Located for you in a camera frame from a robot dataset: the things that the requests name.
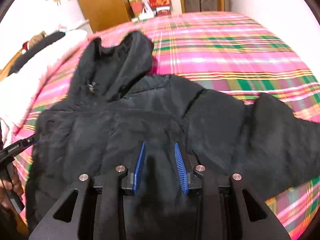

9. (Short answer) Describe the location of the black puffer jacket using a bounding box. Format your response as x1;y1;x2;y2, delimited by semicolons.
25;31;319;239

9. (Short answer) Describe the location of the person left hand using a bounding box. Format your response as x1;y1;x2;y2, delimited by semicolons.
0;168;24;209

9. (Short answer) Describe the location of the white folded duvet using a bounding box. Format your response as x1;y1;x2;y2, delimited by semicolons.
1;29;87;146

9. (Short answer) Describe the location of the teddy bear with santa hat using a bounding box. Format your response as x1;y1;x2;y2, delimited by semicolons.
21;31;47;54

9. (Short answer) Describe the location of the black pillow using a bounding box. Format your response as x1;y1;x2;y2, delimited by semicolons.
8;31;66;76

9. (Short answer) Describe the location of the pink plaid bed sheet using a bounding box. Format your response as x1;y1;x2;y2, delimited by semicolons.
11;12;319;239

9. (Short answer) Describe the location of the white shopping bag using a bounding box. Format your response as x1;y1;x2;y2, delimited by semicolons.
138;3;155;21

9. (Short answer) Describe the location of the pink plastic bin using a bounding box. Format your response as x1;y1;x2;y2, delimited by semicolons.
130;0;144;17

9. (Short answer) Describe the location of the wooden wardrobe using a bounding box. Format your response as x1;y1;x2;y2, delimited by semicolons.
78;0;132;32

